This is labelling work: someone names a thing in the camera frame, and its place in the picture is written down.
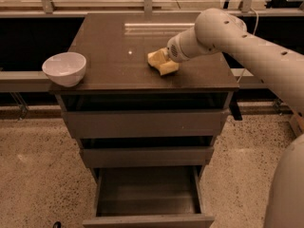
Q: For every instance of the grey top drawer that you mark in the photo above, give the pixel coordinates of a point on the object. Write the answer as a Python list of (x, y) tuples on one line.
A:
[(144, 124)]

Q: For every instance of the grey open bottom drawer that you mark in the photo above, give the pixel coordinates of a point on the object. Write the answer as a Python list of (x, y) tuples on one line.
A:
[(149, 197)]

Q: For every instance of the white ceramic bowl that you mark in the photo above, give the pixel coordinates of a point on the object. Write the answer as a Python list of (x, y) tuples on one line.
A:
[(65, 69)]

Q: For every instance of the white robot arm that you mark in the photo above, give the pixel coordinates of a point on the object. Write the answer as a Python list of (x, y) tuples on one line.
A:
[(280, 69)]

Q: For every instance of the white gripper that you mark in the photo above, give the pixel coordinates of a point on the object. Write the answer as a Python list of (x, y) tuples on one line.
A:
[(175, 50)]

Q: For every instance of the grey middle drawer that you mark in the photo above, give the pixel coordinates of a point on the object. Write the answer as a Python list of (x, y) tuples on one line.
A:
[(141, 156)]

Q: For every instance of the cardboard box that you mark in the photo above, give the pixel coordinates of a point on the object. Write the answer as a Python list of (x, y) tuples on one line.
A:
[(297, 124)]

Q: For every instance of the dark grey drawer cabinet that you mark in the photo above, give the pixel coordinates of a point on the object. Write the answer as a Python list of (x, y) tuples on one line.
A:
[(118, 77)]

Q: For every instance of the yellow wavy sponge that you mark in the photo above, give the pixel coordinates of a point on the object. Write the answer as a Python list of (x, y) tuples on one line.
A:
[(168, 67)]

